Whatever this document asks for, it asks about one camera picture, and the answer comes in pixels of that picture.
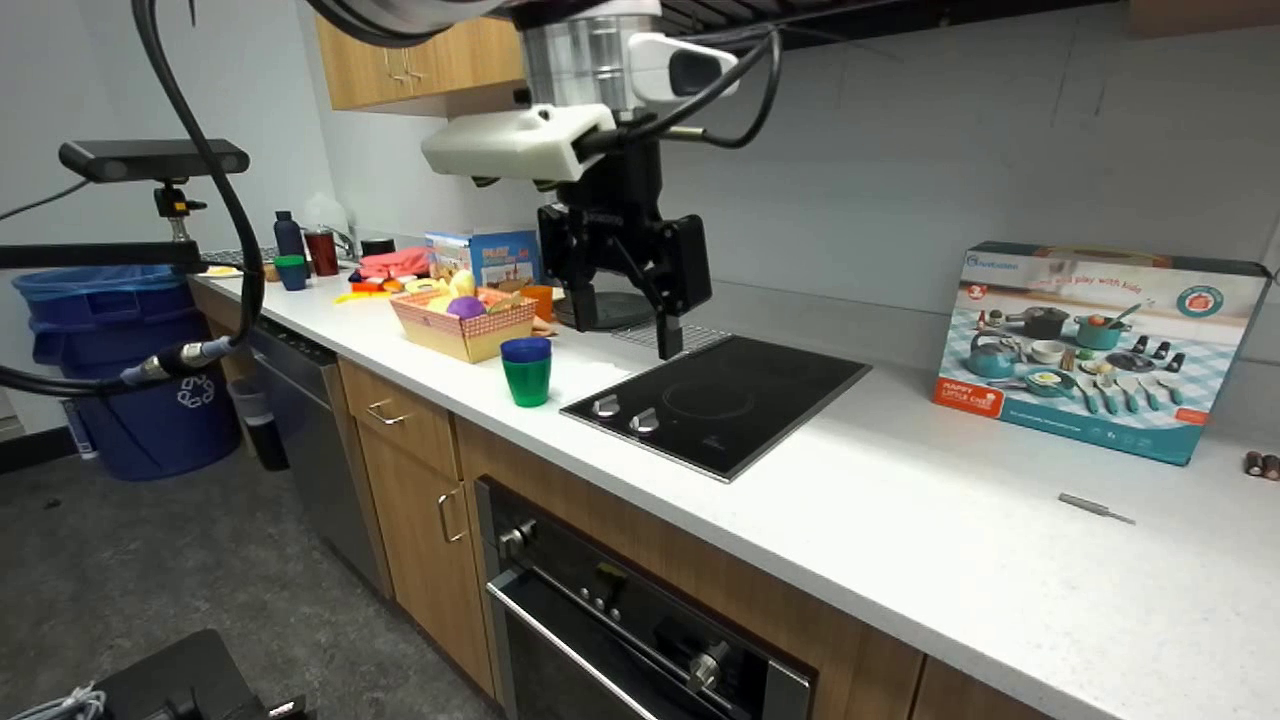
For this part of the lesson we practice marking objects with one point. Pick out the black camera on stand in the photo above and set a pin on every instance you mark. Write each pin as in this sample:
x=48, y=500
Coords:
x=153, y=157

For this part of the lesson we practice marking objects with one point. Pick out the black built-in oven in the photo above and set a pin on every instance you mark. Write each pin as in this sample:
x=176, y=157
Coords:
x=603, y=627

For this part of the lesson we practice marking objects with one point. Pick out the wooden lower cabinet door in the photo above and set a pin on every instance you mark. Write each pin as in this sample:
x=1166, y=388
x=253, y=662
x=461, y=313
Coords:
x=427, y=561

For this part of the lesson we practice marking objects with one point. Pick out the black platform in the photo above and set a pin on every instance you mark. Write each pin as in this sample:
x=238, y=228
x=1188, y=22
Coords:
x=182, y=681

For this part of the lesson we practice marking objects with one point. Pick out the wooden upper cabinet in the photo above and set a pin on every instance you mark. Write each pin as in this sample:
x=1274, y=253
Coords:
x=453, y=60

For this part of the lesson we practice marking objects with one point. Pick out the silver oven knob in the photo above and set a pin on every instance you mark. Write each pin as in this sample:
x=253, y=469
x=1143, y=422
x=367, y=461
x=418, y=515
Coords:
x=711, y=664
x=516, y=543

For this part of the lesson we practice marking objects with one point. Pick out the toy cookware set box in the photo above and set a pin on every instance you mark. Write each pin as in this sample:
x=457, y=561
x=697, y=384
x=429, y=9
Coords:
x=1095, y=354

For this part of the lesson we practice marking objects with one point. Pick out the dark blue bottle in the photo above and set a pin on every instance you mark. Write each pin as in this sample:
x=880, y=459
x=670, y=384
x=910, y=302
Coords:
x=284, y=233

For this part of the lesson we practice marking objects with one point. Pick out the blue recycling bin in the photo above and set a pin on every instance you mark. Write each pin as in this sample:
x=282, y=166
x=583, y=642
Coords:
x=134, y=412

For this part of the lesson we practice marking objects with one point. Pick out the blue plastic cup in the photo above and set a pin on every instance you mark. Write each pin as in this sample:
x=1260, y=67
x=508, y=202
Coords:
x=524, y=348

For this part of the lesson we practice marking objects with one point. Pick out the small dark object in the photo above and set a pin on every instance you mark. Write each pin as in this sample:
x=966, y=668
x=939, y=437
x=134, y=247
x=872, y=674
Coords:
x=1260, y=466

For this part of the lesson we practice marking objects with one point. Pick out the silver cooktop knob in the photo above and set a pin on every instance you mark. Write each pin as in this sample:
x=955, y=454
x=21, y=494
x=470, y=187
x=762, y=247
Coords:
x=645, y=422
x=607, y=404

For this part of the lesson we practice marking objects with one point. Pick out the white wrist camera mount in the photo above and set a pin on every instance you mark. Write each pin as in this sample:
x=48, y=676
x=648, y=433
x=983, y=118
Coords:
x=512, y=147

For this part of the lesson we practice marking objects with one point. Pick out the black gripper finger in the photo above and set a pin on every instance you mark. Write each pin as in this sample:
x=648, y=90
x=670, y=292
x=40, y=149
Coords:
x=676, y=274
x=567, y=253

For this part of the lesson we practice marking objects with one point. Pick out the dark red cup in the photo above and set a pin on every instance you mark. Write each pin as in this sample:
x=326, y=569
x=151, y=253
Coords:
x=323, y=253

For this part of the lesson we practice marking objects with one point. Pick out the stainless steel dishwasher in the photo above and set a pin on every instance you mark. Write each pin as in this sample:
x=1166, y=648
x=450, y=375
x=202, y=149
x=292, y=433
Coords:
x=312, y=442

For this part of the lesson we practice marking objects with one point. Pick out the blue cardboard box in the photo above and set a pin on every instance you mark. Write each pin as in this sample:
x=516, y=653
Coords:
x=486, y=257

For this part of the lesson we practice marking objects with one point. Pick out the dark range hood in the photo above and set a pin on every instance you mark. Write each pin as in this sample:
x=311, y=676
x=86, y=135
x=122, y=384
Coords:
x=867, y=19

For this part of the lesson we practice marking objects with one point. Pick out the wooden drawer front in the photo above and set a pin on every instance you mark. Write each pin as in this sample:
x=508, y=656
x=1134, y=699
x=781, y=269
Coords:
x=403, y=418

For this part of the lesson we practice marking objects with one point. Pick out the wooden toy basket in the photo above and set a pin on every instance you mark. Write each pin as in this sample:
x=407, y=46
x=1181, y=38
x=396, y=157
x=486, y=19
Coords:
x=461, y=335

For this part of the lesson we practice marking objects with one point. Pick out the small green blue cup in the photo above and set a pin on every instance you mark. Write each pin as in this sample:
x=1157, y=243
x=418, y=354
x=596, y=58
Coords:
x=292, y=274

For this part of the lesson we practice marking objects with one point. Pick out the green plastic cup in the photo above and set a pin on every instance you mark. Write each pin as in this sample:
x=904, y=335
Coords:
x=524, y=384

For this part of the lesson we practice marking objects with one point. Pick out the orange cup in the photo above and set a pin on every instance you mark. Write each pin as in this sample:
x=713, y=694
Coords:
x=536, y=302

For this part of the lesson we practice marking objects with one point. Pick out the red toy item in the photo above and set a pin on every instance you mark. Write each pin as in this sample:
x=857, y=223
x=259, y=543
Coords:
x=393, y=265

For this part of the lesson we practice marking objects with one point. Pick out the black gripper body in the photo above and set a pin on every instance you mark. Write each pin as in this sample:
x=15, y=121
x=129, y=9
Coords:
x=625, y=202

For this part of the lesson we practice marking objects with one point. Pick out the black glass cooktop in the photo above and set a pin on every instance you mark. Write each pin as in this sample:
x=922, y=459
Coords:
x=734, y=392

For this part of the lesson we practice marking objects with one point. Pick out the purple toy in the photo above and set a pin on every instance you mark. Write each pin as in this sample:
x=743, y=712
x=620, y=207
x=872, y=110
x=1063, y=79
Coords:
x=466, y=308

